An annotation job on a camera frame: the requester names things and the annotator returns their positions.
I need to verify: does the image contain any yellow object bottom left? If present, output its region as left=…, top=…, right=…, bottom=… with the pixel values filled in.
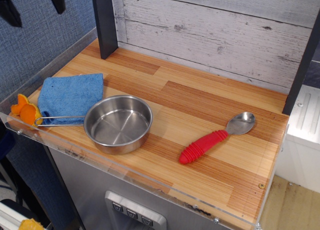
left=18, top=218, right=45, bottom=230

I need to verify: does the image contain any white ridged appliance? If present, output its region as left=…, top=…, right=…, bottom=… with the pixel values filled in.
left=275, top=85, right=320, bottom=193

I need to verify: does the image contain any clear acrylic front guard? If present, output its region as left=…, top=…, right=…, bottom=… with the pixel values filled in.
left=0, top=107, right=268, bottom=230

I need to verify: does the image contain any dark grey left post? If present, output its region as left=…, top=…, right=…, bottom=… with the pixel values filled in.
left=92, top=0, right=118, bottom=60

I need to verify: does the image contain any red handled metal spoon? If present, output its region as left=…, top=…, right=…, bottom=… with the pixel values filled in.
left=178, top=112, right=256, bottom=164

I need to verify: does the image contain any silver button control panel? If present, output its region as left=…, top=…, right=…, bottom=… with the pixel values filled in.
left=104, top=190, right=167, bottom=230

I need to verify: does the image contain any stainless steel cabinet front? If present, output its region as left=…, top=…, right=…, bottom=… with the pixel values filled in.
left=48, top=147, right=235, bottom=230

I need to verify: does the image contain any blue folded cloth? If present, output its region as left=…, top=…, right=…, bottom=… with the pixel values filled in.
left=37, top=73, right=104, bottom=126

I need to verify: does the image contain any dark grey right post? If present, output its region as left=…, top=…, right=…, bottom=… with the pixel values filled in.
left=282, top=12, right=320, bottom=115

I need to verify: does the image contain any stainless steel saucepan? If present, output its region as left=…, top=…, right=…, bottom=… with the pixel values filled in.
left=34, top=95, right=153, bottom=155

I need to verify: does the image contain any dark grey post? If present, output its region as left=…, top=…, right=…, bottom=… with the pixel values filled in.
left=282, top=12, right=320, bottom=115
left=92, top=0, right=118, bottom=60

